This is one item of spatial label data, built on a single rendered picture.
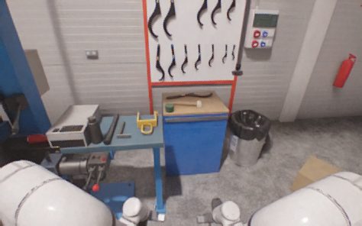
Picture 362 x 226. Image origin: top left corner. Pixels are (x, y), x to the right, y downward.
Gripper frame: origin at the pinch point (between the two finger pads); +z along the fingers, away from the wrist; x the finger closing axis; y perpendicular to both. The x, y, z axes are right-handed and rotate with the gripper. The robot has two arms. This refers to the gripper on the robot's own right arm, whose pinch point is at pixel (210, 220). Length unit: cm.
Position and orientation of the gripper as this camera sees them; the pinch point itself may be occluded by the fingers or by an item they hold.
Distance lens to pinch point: 130.2
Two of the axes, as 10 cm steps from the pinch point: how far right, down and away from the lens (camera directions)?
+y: 0.7, 8.0, -6.0
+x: 9.8, 0.5, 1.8
